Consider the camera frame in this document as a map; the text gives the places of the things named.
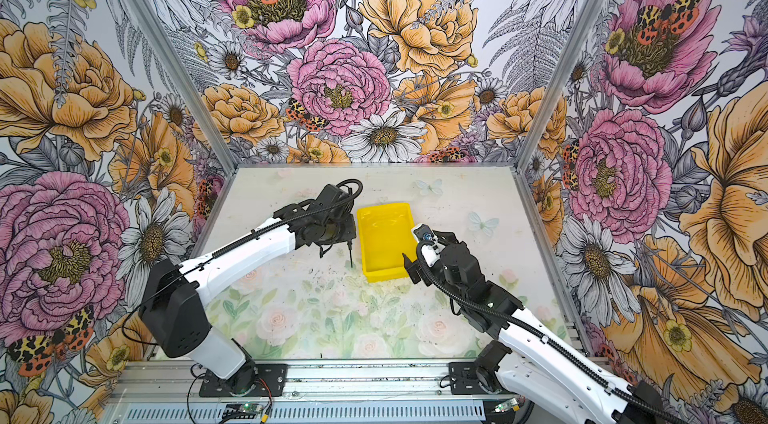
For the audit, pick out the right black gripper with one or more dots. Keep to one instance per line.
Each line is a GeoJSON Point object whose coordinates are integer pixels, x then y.
{"type": "Point", "coordinates": [414, 268]}

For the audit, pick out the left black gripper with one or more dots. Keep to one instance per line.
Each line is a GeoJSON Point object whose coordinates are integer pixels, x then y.
{"type": "Point", "coordinates": [349, 233]}

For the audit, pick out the red handled screwdriver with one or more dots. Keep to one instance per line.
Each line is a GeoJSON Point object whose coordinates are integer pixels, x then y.
{"type": "Point", "coordinates": [350, 253]}

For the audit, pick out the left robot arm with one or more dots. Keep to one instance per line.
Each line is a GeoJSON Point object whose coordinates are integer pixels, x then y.
{"type": "Point", "coordinates": [173, 305]}

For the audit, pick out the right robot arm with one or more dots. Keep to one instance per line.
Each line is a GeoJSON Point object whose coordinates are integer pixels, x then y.
{"type": "Point", "coordinates": [523, 356]}

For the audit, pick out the yellow plastic bin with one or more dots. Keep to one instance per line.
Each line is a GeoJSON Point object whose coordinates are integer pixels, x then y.
{"type": "Point", "coordinates": [385, 233]}

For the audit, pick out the right green circuit board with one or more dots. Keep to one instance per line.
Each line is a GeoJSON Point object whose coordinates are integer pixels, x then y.
{"type": "Point", "coordinates": [510, 405]}

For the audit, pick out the green circuit board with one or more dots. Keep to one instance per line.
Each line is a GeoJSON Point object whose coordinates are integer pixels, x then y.
{"type": "Point", "coordinates": [248, 412]}
{"type": "Point", "coordinates": [510, 405]}

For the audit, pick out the left green circuit board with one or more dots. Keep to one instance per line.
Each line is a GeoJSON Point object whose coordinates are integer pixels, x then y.
{"type": "Point", "coordinates": [248, 412]}

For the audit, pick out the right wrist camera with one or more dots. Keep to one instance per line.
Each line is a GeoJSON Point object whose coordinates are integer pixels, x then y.
{"type": "Point", "coordinates": [424, 235]}

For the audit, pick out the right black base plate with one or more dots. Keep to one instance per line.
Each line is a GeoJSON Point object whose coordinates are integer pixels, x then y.
{"type": "Point", "coordinates": [474, 377]}

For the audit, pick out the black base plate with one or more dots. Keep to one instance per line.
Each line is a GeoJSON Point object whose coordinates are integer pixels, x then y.
{"type": "Point", "coordinates": [253, 380]}
{"type": "Point", "coordinates": [474, 377]}

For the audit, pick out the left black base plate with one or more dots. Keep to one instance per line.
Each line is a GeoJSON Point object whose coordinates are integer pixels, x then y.
{"type": "Point", "coordinates": [253, 380]}

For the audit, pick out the aluminium front rail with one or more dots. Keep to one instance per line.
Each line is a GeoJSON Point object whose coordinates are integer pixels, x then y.
{"type": "Point", "coordinates": [176, 381]}

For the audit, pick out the white vented cable duct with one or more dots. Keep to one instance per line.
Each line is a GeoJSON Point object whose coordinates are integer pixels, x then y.
{"type": "Point", "coordinates": [460, 411]}

